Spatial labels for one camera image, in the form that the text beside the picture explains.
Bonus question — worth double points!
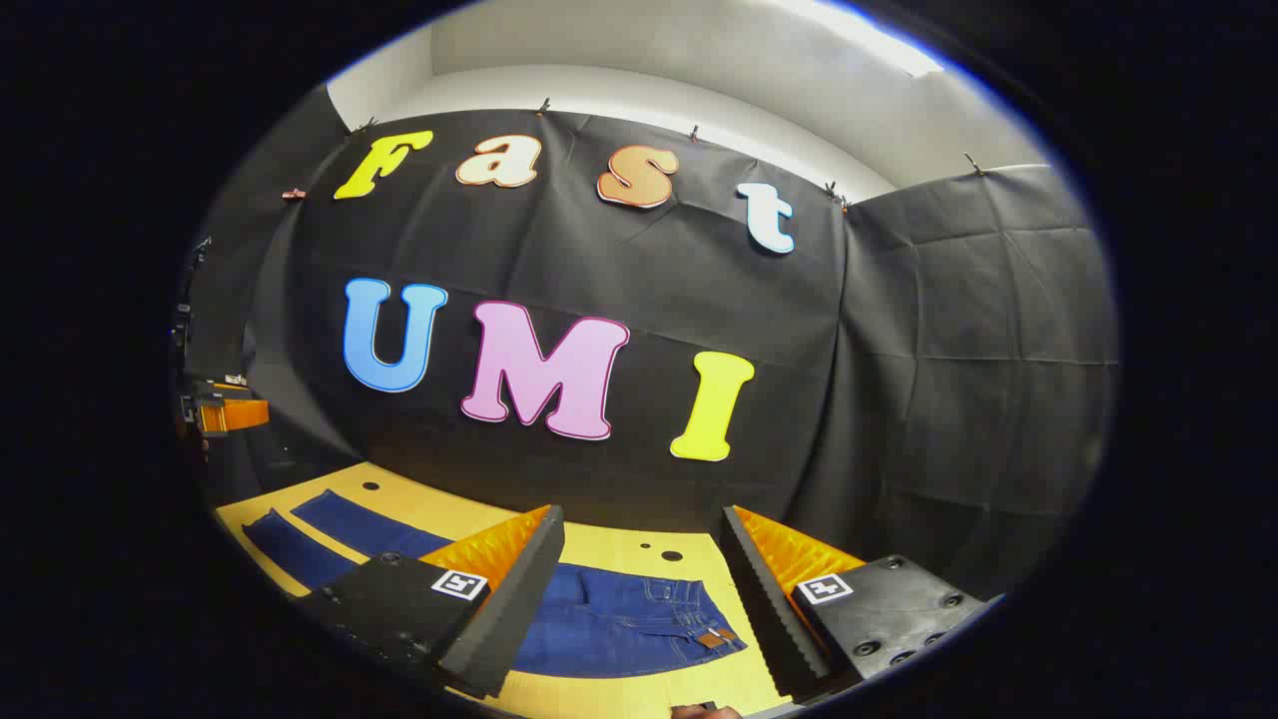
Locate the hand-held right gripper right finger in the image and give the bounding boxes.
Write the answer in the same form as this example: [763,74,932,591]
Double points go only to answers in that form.
[720,504,992,703]

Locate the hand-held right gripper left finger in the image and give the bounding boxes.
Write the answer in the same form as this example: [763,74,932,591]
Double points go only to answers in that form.
[298,504,566,701]

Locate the blue denim jeans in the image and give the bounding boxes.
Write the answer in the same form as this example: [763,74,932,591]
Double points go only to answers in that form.
[242,489,748,680]

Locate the black backdrop cloth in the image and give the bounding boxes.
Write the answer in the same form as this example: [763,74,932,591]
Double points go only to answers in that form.
[183,85,1121,600]

